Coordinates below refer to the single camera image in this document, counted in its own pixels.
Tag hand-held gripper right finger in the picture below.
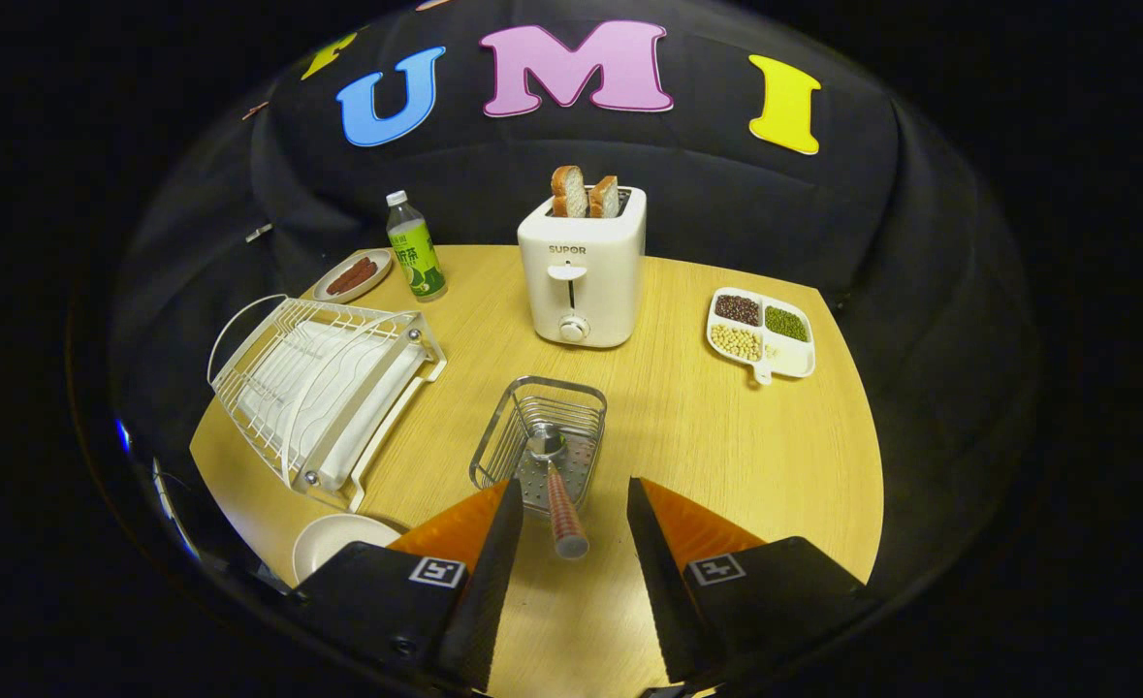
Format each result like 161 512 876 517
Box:
626 476 884 685

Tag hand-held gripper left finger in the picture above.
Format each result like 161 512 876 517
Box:
288 477 525 693

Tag spoon with red checkered handle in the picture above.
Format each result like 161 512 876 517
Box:
525 423 591 560

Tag metal wire basket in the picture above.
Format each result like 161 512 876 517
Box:
469 375 609 517

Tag white round plate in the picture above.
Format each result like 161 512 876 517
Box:
292 513 402 587

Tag white wire dish rack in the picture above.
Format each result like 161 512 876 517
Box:
206 294 448 513

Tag beige dish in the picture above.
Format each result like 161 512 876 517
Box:
313 248 394 304

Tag white drip tray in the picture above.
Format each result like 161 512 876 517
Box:
237 325 448 513

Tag pile of yellow soybeans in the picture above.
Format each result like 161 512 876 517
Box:
711 324 762 363

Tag white divided bean tray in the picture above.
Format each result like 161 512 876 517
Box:
706 287 816 387

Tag pile of green beans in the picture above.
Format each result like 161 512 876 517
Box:
764 305 810 343

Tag white toaster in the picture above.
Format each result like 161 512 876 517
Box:
517 186 648 349

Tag green label drink bottle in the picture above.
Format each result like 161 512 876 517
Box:
385 190 449 303

